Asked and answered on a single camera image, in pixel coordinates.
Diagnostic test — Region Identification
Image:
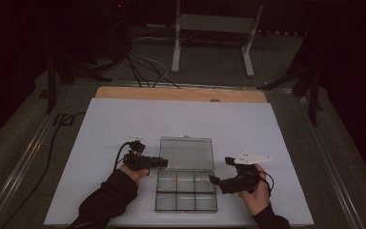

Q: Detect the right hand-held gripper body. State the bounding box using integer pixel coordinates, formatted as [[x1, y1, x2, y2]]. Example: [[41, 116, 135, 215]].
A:
[[219, 150, 274, 195]]

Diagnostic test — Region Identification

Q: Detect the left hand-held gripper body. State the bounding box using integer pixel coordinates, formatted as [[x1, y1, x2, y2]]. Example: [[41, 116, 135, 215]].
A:
[[122, 135, 155, 175]]

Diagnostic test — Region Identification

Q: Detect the clear plastic compartment box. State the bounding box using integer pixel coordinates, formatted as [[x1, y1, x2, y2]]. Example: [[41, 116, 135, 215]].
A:
[[153, 135, 219, 214]]

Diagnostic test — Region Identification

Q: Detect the person's left hand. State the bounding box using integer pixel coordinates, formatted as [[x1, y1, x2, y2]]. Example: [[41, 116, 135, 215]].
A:
[[118, 163, 151, 187]]

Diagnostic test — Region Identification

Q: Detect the person's right hand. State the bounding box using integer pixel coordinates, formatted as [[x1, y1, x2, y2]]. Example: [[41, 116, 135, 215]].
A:
[[238, 163, 272, 218]]

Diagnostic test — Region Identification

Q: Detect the white table sheet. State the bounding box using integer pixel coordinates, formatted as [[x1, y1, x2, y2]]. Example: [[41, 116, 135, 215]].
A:
[[43, 97, 315, 227]]

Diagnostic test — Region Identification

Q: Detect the black tripod stand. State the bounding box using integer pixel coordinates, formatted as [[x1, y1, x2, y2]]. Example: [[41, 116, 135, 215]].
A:
[[256, 61, 324, 127], [45, 52, 112, 115]]

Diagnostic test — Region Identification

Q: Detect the dark equipment with red light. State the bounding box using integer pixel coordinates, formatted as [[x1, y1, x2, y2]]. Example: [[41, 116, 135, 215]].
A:
[[87, 0, 132, 65]]

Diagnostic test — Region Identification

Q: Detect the white metal stand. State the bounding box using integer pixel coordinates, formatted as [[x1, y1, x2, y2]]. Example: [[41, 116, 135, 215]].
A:
[[171, 0, 265, 79]]

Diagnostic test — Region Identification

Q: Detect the left hand-held gripper black cable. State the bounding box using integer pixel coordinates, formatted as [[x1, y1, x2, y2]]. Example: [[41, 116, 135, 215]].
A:
[[113, 140, 132, 170]]

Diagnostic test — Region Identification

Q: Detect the hand-held gripper black cable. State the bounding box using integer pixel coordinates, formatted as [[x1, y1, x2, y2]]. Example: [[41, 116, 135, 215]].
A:
[[113, 140, 132, 170], [256, 170, 275, 196]]

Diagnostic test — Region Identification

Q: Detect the right hand-held gripper black cable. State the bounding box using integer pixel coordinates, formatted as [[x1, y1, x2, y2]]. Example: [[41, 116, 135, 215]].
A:
[[256, 170, 275, 196]]

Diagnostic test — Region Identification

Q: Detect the metal floor rail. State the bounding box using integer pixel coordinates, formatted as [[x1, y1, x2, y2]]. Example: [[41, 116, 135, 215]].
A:
[[294, 94, 365, 229], [0, 84, 72, 229]]

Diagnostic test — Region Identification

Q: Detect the black floor cable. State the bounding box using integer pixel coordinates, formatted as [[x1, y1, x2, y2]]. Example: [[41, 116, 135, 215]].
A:
[[1, 111, 88, 222]]

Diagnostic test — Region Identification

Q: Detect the white floor cable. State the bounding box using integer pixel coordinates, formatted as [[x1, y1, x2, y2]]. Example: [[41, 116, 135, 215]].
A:
[[127, 50, 170, 88]]

